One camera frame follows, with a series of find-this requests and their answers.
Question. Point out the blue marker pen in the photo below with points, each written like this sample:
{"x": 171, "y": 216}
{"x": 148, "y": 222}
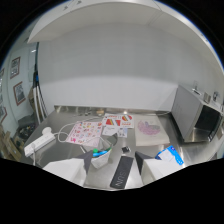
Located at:
{"x": 101, "y": 150}

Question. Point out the stainless steel microwave oven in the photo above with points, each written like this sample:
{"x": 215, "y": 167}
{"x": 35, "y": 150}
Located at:
{"x": 196, "y": 113}

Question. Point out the small white card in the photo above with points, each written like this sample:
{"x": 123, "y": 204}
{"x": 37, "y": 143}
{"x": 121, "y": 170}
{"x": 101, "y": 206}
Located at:
{"x": 110, "y": 130}

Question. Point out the white power strip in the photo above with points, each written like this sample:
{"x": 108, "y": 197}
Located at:
{"x": 39, "y": 143}

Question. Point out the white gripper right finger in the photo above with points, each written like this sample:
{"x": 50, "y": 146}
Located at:
{"x": 155, "y": 168}

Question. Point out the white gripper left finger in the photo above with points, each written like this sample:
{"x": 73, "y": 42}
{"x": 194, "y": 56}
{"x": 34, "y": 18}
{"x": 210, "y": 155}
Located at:
{"x": 68, "y": 169}

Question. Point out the white sheet with purple drawing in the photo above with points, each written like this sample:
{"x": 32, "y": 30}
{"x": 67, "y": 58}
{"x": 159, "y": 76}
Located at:
{"x": 150, "y": 130}

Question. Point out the small black square object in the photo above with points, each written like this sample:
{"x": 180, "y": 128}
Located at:
{"x": 125, "y": 149}

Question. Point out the framed wall picture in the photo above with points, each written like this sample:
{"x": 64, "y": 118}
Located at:
{"x": 15, "y": 67}
{"x": 19, "y": 93}

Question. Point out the red and white leaflet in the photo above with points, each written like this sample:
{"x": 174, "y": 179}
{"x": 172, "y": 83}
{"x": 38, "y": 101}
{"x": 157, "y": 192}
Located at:
{"x": 118, "y": 120}

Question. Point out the blue tissue pack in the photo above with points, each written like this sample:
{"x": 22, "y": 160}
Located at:
{"x": 172, "y": 155}

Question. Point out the white plug adapter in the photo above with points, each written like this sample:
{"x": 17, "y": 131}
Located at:
{"x": 46, "y": 130}

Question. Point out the white pen holder cup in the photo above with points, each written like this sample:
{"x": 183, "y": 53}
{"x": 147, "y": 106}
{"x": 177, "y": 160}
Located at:
{"x": 102, "y": 156}

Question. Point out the pink sticker sheet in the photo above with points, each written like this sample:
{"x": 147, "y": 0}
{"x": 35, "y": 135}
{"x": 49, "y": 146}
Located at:
{"x": 85, "y": 132}

